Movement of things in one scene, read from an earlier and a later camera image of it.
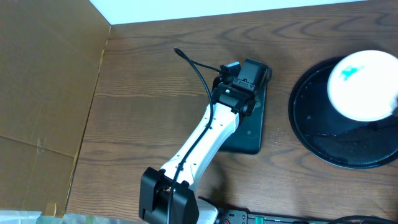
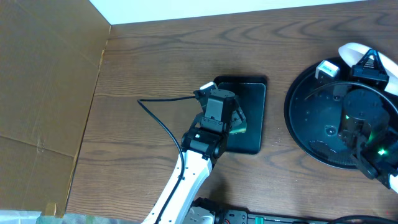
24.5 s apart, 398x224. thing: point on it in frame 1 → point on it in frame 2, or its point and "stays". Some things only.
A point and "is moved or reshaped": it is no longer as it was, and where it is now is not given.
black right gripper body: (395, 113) → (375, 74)
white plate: (362, 84) is moved or reshaped
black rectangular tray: (247, 138) stays
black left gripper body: (259, 94) → (239, 117)
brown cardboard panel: (51, 53) stays
